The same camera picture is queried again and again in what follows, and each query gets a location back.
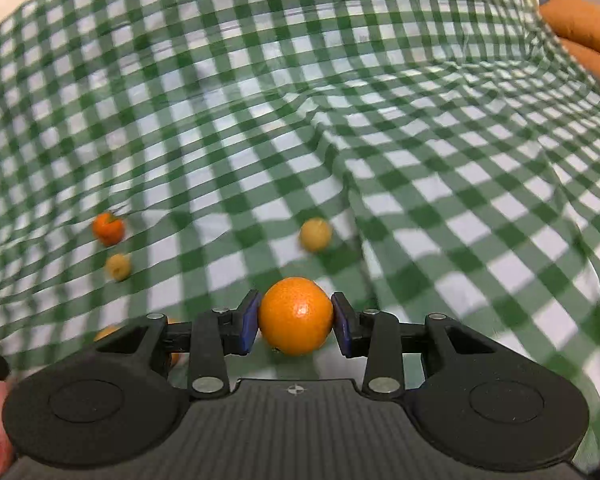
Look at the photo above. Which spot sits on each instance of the small orange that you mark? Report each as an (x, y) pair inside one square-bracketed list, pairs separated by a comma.
[(107, 333), (296, 317)]

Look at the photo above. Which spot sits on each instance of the yellow longan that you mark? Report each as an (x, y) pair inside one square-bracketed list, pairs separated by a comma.
[(315, 234), (118, 266)]

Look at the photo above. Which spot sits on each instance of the orange cushion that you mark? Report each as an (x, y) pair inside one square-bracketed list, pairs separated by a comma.
[(585, 22), (597, 67)]

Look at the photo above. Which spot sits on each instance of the green checked tablecloth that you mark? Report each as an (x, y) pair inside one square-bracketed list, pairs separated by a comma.
[(330, 110)]

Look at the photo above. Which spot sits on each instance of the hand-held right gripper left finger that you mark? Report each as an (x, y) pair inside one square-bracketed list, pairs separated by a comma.
[(251, 322)]

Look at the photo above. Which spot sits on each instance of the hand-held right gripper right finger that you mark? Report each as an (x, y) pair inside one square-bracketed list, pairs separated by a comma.
[(341, 325)]

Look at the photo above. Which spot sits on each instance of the mandarin with leaf and twig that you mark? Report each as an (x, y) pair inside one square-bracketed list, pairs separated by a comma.
[(109, 229)]

